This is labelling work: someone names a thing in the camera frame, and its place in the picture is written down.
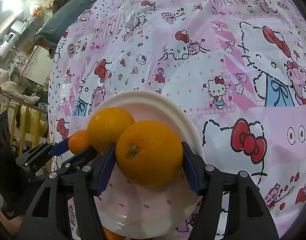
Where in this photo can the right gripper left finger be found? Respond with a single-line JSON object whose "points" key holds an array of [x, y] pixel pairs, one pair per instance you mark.
{"points": [[47, 217]]}

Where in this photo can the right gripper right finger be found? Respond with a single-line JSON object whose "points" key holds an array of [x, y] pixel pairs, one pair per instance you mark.
{"points": [[248, 217]]}

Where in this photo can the small mandarin orange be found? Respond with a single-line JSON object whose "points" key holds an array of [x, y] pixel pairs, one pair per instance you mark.
{"points": [[78, 142]]}

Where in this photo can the medium orange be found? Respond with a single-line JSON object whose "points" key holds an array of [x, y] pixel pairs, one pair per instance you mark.
{"points": [[107, 126]]}

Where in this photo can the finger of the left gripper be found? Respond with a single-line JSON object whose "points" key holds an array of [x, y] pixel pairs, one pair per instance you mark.
{"points": [[70, 165], [42, 153]]}

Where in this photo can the pink strawberry plate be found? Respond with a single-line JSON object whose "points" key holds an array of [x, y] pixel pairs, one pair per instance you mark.
{"points": [[148, 195]]}

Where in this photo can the teal blue pillow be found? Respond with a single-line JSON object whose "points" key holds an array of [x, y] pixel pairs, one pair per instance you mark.
{"points": [[52, 31]]}

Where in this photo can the yellow wooden rack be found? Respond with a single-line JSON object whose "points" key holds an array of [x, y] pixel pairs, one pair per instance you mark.
{"points": [[27, 127]]}

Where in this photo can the Hello Kitty pink tablecloth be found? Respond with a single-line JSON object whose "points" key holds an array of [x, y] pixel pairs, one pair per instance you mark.
{"points": [[237, 68]]}

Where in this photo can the large navel orange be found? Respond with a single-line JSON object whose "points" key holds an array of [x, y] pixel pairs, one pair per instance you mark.
{"points": [[149, 154]]}

